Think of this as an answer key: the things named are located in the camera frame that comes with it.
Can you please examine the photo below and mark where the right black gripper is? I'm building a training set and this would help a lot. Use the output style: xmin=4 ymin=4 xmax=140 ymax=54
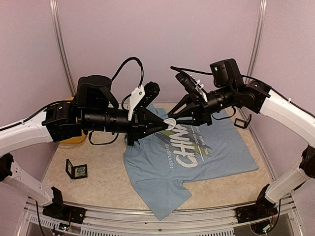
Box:
xmin=168 ymin=83 xmax=236 ymax=126

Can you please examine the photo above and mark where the round blue brooch badge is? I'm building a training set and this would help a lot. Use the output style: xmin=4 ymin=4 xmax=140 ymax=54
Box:
xmin=163 ymin=118 xmax=177 ymax=131

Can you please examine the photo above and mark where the light blue printed t-shirt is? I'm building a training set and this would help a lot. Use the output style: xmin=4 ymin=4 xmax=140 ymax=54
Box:
xmin=124 ymin=111 xmax=258 ymax=220

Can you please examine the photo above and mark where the black brooch box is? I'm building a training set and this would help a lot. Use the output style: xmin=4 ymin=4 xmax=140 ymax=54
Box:
xmin=234 ymin=114 xmax=252 ymax=129
xmin=65 ymin=159 xmax=88 ymax=179

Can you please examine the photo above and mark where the yellow plastic basket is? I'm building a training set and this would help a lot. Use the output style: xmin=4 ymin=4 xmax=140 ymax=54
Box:
xmin=59 ymin=97 xmax=87 ymax=145

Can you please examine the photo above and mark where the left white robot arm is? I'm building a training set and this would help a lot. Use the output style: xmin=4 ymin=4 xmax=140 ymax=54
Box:
xmin=0 ymin=75 xmax=168 ymax=219

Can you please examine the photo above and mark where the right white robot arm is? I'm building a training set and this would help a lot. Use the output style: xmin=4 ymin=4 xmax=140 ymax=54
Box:
xmin=168 ymin=59 xmax=315 ymax=218

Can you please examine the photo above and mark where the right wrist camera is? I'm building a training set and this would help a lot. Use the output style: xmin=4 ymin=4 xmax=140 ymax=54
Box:
xmin=175 ymin=72 xmax=208 ymax=102

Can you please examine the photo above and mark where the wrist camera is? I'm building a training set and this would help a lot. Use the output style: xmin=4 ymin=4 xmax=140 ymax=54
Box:
xmin=175 ymin=72 xmax=208 ymax=102
xmin=128 ymin=82 xmax=160 ymax=121

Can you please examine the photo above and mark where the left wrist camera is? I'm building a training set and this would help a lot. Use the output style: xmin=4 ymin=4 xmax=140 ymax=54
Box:
xmin=128 ymin=82 xmax=160 ymax=121

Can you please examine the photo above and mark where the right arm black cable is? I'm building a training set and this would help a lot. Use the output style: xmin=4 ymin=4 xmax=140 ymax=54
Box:
xmin=170 ymin=65 xmax=315 ymax=121

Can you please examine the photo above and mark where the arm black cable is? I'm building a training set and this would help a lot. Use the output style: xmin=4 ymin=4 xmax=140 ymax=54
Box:
xmin=170 ymin=65 xmax=315 ymax=121
xmin=0 ymin=57 xmax=145 ymax=146

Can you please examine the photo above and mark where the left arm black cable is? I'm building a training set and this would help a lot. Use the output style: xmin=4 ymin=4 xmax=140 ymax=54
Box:
xmin=0 ymin=57 xmax=145 ymax=146

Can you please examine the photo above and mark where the aluminium front frame rail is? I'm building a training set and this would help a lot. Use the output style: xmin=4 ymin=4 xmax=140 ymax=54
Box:
xmin=13 ymin=195 xmax=306 ymax=236

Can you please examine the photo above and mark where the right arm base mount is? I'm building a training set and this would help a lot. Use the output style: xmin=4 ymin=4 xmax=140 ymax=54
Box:
xmin=235 ymin=184 xmax=281 ymax=236

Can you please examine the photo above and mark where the right aluminium corner post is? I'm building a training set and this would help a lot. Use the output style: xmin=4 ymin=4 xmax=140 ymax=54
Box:
xmin=247 ymin=0 xmax=268 ymax=76

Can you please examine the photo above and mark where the aluminium corner post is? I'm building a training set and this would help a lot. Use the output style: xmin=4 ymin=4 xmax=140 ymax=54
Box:
xmin=49 ymin=0 xmax=76 ymax=96
xmin=247 ymin=0 xmax=268 ymax=76

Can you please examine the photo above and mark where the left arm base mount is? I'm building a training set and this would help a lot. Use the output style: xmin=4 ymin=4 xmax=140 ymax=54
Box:
xmin=43 ymin=187 xmax=86 ymax=224

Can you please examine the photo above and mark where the left aluminium corner post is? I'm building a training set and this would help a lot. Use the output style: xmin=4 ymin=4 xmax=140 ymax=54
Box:
xmin=49 ymin=0 xmax=76 ymax=96

